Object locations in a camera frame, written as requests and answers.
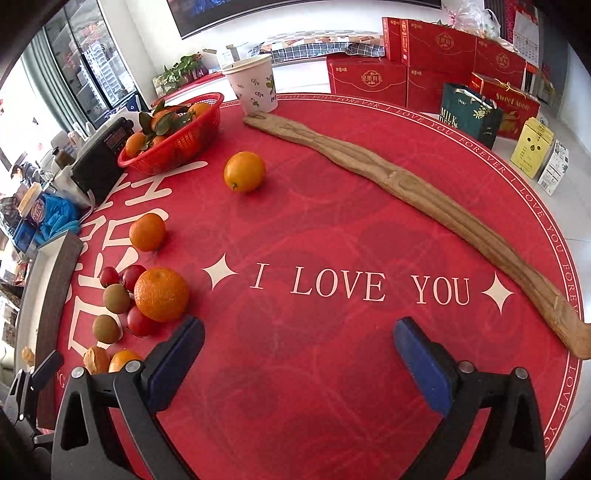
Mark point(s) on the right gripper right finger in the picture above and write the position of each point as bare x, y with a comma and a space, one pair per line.
455, 394

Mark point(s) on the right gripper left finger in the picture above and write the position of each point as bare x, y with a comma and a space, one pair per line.
145, 388

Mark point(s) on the tan walnut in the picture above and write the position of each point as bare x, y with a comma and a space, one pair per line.
96, 360

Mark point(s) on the red cherry tomato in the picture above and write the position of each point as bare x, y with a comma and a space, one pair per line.
108, 276
129, 276
140, 325

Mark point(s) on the brown-green longan fruit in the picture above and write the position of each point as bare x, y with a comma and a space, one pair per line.
105, 329
116, 299

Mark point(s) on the large orange tangerine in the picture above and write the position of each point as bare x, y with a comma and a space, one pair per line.
161, 294

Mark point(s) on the small orange tangerine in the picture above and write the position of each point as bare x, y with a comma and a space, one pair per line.
147, 233

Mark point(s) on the yellow-orange round orange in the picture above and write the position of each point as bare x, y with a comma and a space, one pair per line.
244, 172

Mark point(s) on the grey white gift tray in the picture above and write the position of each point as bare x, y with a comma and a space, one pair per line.
44, 297

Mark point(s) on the blue plastic bag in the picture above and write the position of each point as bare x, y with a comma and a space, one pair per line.
53, 216

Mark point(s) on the red round table mat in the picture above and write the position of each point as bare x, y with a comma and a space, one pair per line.
299, 284

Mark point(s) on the milk tea cup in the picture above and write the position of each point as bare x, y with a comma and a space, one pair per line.
32, 207

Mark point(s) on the black portable radio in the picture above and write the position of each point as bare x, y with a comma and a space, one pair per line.
96, 171

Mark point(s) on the red plastic fruit basket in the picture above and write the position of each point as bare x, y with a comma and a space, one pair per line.
171, 136

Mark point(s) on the white small carton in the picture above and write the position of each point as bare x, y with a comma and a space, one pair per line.
555, 168

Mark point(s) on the yellow carton box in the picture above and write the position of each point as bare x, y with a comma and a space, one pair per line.
532, 147

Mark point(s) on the dark green milk bag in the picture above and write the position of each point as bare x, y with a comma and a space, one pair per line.
471, 113

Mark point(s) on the red sweet apple box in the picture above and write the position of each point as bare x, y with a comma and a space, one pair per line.
517, 106

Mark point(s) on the green potted plant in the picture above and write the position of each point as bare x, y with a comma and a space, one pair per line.
189, 68

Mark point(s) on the red gift box front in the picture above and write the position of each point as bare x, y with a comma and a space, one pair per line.
376, 79

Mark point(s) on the white floral paper cup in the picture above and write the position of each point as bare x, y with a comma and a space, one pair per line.
253, 83

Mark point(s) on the red gift box stacked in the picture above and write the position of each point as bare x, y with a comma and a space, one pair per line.
422, 45

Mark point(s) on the wall television screen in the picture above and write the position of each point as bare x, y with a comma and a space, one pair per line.
249, 17

